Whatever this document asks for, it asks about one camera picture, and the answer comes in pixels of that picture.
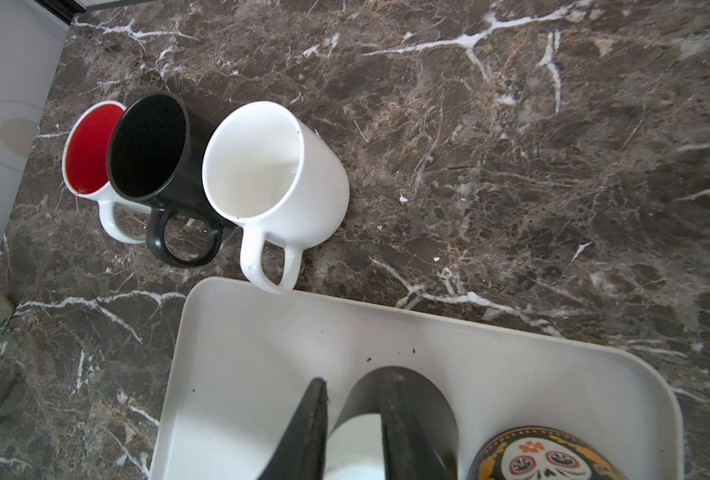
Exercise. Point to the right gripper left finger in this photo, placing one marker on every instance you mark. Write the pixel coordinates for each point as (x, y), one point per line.
(301, 452)

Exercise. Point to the beige plastic tray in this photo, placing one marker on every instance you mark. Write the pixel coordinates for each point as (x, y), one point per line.
(244, 359)

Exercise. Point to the black mug white rim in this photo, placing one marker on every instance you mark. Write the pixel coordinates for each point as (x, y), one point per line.
(155, 158)

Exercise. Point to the small white black mug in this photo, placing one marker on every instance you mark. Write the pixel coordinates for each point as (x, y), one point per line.
(355, 449)

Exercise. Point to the black skull pattern mug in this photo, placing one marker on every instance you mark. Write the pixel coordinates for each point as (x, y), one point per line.
(538, 452)

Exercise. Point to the white mug red inside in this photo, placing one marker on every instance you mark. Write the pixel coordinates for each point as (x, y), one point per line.
(84, 167)

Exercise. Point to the white ribbed mug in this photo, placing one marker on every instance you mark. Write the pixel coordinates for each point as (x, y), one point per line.
(273, 176)

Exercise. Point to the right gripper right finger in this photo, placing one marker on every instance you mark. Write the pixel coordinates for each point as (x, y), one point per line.
(407, 451)

